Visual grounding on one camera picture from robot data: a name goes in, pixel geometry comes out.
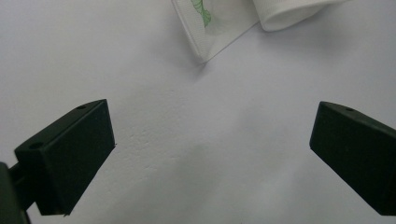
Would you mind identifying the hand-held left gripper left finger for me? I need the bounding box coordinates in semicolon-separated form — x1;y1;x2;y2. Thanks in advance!
13;98;117;217

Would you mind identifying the white leaf-print towel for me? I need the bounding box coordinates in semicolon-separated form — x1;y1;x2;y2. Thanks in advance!
171;0;351;65

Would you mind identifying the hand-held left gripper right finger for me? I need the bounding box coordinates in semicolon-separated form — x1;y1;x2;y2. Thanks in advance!
309;101;396;217

